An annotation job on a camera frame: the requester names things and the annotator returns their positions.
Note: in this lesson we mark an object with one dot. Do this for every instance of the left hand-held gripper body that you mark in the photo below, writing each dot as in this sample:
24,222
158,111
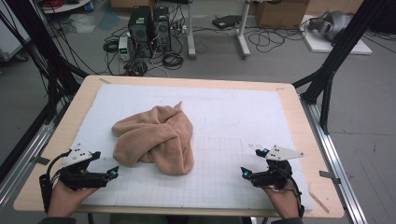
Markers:
77,177

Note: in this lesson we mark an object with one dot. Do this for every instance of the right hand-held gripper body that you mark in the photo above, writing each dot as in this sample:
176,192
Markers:
277,174

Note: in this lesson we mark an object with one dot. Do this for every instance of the tan towel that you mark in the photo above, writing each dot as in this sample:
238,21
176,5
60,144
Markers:
158,140

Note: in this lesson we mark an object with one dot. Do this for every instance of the person's left hand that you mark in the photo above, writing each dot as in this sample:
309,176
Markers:
65,200

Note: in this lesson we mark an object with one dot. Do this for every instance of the person's right hand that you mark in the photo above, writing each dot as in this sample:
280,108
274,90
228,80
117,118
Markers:
285,202

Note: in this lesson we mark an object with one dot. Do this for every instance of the black tape piece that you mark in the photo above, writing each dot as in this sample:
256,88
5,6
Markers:
42,160
328,175

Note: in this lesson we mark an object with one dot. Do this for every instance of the white foam mat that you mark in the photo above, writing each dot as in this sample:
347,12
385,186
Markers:
233,118

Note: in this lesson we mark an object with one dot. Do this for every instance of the grey power supply unit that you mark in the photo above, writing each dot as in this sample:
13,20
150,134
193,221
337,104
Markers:
124,48

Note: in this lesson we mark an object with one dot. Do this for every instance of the white floor board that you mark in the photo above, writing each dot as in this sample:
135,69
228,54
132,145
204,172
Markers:
320,45

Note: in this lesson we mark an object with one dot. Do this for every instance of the black computer tower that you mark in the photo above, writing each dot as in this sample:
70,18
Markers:
162,29
140,31

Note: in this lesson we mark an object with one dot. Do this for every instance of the flat black device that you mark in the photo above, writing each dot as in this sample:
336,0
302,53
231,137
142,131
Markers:
226,21

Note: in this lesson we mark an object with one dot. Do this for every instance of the large cardboard box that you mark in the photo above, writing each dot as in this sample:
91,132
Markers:
280,14

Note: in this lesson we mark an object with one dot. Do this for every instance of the white desk stand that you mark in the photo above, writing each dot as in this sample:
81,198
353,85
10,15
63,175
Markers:
190,31

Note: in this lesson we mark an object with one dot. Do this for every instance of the grey rounded device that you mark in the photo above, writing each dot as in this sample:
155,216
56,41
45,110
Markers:
333,23

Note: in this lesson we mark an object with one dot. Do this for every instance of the white cabinet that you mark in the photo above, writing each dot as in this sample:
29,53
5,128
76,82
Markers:
11,34

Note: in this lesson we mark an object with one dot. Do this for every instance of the white round table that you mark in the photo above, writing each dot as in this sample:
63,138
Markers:
65,7

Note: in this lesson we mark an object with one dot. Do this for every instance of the small cardboard box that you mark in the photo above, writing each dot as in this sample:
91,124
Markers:
130,3

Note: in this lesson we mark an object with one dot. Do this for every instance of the aluminium rail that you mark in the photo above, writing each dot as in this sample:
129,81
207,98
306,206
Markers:
330,155
31,149

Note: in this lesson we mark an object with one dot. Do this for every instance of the black frame post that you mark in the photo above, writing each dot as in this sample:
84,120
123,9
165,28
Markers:
345,40
37,37

